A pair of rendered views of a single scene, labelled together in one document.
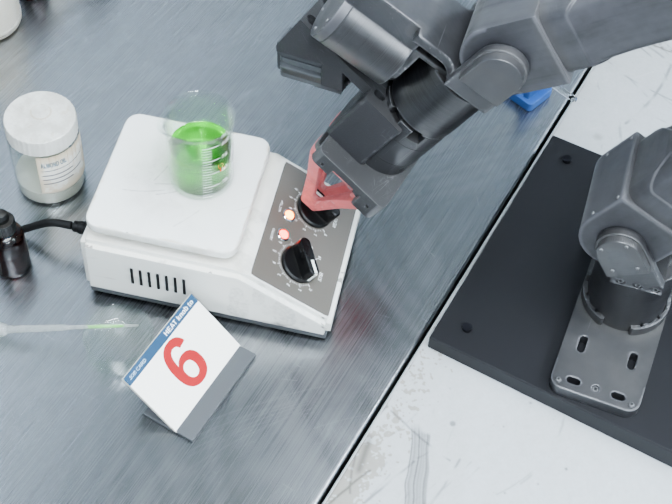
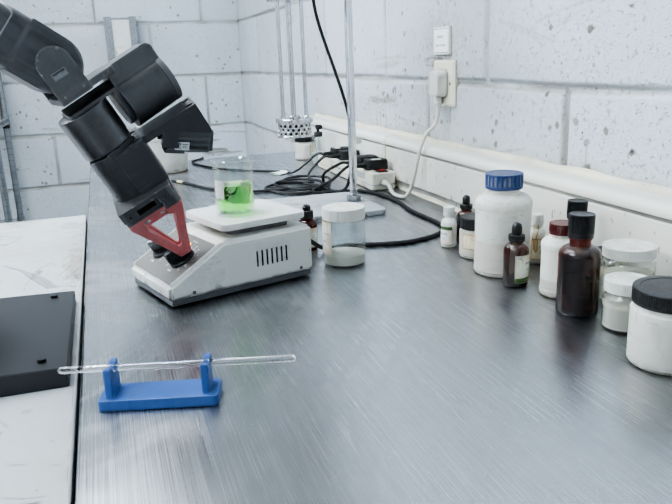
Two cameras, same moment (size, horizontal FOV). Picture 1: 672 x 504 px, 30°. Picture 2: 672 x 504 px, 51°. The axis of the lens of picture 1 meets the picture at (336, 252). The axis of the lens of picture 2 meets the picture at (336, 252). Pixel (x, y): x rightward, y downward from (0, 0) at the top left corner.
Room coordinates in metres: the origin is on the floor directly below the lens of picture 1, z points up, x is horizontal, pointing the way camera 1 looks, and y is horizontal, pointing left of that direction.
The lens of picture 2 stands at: (1.36, -0.39, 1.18)
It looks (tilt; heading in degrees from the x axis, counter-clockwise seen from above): 16 degrees down; 138
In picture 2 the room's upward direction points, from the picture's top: 2 degrees counter-clockwise
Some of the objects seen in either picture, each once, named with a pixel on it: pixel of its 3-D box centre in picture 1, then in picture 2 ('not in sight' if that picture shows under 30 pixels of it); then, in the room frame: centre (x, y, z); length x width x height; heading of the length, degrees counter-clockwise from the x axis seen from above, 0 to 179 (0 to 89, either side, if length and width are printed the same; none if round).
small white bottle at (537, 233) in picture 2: not in sight; (536, 238); (0.88, 0.42, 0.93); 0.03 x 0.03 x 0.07
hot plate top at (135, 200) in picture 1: (180, 183); (244, 213); (0.62, 0.13, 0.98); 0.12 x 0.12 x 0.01; 83
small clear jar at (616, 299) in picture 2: not in sight; (626, 302); (1.07, 0.27, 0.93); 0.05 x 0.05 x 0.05
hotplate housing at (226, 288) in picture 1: (213, 224); (229, 249); (0.62, 0.10, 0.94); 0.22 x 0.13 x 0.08; 83
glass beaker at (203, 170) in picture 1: (196, 147); (234, 184); (0.62, 0.11, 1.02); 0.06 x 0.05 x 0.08; 123
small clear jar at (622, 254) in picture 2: not in sight; (627, 272); (1.03, 0.35, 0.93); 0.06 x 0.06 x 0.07
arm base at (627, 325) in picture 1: (632, 277); not in sight; (0.59, -0.23, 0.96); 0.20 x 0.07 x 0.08; 163
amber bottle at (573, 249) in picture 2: not in sight; (579, 263); (1.01, 0.28, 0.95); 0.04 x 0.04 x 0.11
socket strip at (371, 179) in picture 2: not in sight; (352, 167); (0.17, 0.76, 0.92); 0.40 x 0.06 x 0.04; 156
